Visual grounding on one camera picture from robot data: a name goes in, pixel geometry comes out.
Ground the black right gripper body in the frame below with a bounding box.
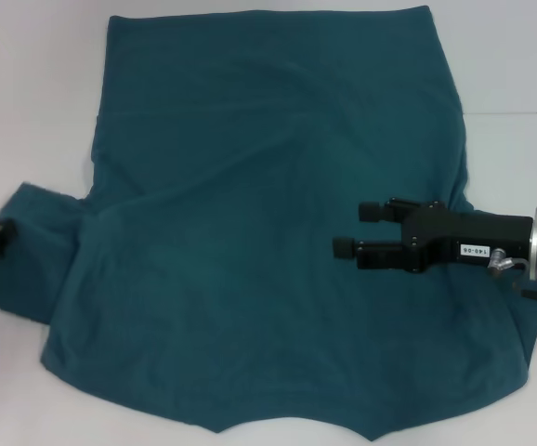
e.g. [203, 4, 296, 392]
[400, 203, 534, 275]

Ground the teal blue t-shirt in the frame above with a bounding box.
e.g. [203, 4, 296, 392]
[0, 4, 537, 414]

